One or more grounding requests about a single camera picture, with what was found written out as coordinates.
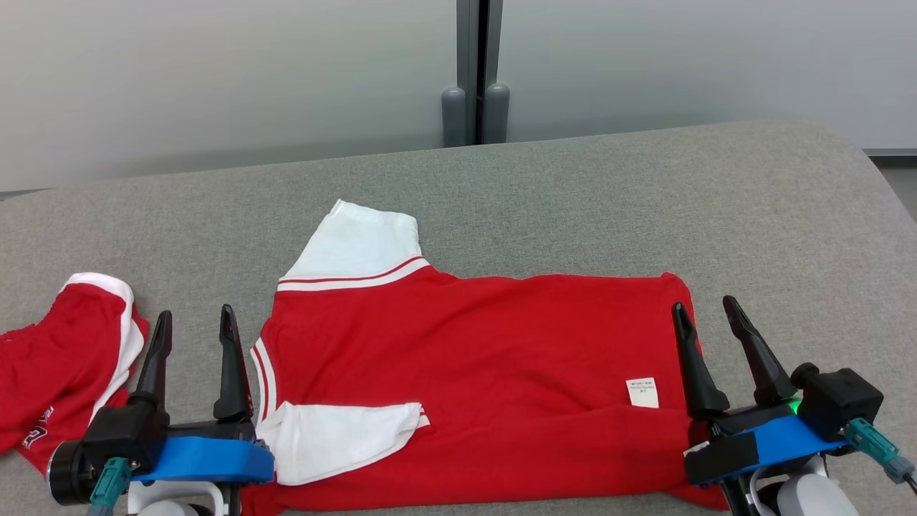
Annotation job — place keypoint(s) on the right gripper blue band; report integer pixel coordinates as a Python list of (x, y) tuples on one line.
[(781, 441)]

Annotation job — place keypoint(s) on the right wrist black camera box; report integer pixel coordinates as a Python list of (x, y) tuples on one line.
[(838, 398)]

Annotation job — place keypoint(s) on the red shorts white stripe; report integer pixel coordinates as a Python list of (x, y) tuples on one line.
[(57, 358)]

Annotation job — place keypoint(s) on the grey partition post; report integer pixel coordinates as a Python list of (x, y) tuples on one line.
[(476, 72)]

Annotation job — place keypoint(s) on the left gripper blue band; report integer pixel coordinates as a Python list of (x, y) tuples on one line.
[(208, 459)]

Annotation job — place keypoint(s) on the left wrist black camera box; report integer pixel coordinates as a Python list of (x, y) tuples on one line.
[(114, 437)]

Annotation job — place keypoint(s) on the red white jersey shirt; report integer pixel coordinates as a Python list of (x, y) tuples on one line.
[(487, 358)]

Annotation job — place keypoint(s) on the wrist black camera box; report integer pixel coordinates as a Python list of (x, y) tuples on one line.
[(838, 398), (114, 437)]

